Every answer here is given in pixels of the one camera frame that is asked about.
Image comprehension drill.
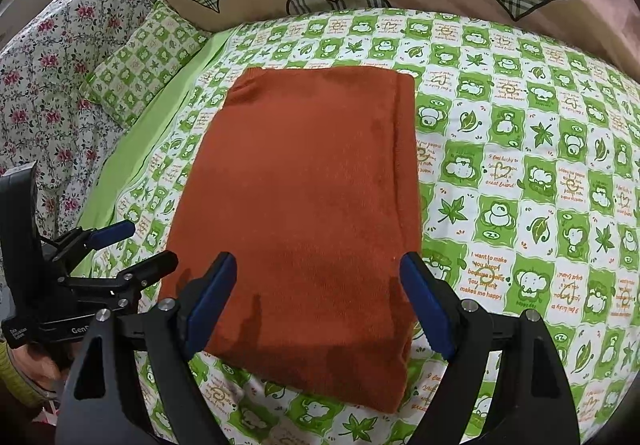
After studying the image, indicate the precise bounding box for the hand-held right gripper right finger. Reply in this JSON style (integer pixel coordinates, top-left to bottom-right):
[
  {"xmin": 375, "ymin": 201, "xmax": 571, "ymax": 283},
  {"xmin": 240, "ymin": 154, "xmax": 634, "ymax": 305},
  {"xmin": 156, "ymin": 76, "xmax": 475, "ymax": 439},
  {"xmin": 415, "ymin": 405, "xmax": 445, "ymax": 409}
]
[{"xmin": 399, "ymin": 251, "xmax": 581, "ymax": 445}]

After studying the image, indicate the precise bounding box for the plain green sheet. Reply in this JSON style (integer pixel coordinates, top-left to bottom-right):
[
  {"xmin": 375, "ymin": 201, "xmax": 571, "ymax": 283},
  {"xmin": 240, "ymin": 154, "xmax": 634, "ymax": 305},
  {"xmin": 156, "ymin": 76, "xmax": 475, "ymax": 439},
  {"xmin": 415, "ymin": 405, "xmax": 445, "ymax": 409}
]
[{"xmin": 77, "ymin": 28, "xmax": 236, "ymax": 276}]

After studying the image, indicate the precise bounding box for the green patterned bedsheet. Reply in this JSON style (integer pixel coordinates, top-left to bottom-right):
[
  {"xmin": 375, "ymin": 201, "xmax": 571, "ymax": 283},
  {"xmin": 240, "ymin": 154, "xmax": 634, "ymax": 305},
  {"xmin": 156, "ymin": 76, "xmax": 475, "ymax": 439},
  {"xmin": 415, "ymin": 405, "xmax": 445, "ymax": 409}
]
[{"xmin": 80, "ymin": 8, "xmax": 640, "ymax": 445}]

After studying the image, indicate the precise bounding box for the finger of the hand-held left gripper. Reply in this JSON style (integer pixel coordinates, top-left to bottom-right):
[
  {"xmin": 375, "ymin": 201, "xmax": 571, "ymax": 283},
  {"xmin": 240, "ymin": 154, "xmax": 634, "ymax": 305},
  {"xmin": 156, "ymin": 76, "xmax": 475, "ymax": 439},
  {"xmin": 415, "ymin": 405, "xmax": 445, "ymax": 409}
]
[
  {"xmin": 50, "ymin": 220, "xmax": 137, "ymax": 271},
  {"xmin": 57, "ymin": 252, "xmax": 179, "ymax": 298}
]

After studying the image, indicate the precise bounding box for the person's left hand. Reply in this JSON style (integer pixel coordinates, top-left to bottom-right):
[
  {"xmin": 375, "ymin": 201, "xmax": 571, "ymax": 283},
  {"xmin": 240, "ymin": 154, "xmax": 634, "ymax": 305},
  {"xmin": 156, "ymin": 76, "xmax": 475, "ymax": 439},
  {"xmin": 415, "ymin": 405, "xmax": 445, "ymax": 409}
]
[{"xmin": 22, "ymin": 342, "xmax": 68, "ymax": 398}]

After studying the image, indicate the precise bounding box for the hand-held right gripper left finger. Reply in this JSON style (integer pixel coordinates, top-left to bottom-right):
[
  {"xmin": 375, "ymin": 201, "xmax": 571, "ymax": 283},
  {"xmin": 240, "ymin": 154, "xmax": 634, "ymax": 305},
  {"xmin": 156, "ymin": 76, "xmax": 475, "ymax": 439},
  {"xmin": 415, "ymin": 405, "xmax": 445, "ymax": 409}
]
[{"xmin": 54, "ymin": 251, "xmax": 238, "ymax": 445}]

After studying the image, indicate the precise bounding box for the orange knitted sweater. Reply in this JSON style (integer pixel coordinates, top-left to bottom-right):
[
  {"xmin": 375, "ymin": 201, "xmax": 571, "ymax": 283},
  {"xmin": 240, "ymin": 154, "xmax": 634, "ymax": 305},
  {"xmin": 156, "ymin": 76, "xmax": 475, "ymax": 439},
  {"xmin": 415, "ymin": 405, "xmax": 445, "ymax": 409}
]
[{"xmin": 157, "ymin": 66, "xmax": 423, "ymax": 415}]

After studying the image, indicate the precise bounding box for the person's left forearm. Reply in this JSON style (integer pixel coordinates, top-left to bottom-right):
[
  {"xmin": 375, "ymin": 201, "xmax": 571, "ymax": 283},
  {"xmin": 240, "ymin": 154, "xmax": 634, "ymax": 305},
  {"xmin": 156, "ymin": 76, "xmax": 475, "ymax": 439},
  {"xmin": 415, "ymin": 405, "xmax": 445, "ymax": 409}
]
[{"xmin": 0, "ymin": 340, "xmax": 26, "ymax": 398}]

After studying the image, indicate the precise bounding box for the green patterned pillow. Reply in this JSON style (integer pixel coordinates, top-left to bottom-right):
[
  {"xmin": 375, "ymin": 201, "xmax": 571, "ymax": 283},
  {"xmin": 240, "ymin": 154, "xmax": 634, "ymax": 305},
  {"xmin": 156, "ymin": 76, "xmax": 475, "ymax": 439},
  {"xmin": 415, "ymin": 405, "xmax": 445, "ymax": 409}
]
[{"xmin": 82, "ymin": 0, "xmax": 211, "ymax": 128}]

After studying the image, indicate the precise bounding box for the pink floral blanket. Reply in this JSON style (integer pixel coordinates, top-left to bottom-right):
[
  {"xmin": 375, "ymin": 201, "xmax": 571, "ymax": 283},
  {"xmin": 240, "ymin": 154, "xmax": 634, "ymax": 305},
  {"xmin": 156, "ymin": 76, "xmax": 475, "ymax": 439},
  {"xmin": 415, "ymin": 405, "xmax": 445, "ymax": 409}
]
[{"xmin": 0, "ymin": 0, "xmax": 176, "ymax": 236}]

